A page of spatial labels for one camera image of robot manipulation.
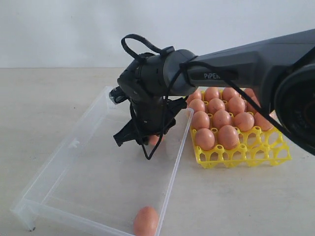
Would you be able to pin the clear plastic storage box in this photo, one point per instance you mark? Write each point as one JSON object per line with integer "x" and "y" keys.
{"x": 92, "y": 184}

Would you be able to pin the yellow plastic egg tray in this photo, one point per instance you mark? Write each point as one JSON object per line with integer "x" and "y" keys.
{"x": 255, "y": 146}

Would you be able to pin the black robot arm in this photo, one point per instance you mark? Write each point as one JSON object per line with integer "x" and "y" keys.
{"x": 280, "y": 71}

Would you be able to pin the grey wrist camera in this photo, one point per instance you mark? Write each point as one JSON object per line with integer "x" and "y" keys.
{"x": 117, "y": 95}

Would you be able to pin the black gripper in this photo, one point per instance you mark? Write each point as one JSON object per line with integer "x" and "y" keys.
{"x": 151, "y": 116}

